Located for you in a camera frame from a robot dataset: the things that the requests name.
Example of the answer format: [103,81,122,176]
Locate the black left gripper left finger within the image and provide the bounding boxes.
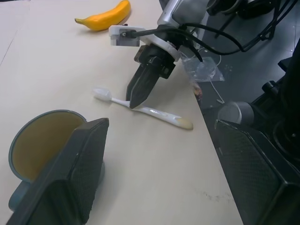
[6,118,110,225]

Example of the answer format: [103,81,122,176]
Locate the yellow banana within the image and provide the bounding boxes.
[74,0,131,32]

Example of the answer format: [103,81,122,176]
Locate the silver cylindrical robot part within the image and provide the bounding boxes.
[217,101,255,125]

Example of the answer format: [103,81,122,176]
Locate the thin white cord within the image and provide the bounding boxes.
[196,46,225,104]

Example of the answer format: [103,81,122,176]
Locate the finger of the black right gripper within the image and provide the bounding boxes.
[129,66,161,110]
[126,64,147,101]

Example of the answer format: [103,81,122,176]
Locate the blue-grey mug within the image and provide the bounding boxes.
[7,109,106,213]

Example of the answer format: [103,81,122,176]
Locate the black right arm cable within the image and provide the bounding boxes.
[121,22,282,63]

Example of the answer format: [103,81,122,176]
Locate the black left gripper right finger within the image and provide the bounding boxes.
[214,119,300,225]

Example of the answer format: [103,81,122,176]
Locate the black stand column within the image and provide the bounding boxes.
[250,37,300,169]

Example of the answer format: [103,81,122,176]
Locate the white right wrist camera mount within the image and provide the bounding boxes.
[108,24,180,63]

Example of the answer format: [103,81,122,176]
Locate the white toothbrush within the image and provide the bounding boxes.
[92,87,194,131]

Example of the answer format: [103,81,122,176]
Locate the brown crumpled wrapper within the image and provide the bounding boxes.
[191,81,204,102]

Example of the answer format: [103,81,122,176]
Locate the clear plastic bag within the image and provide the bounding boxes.
[180,52,225,83]

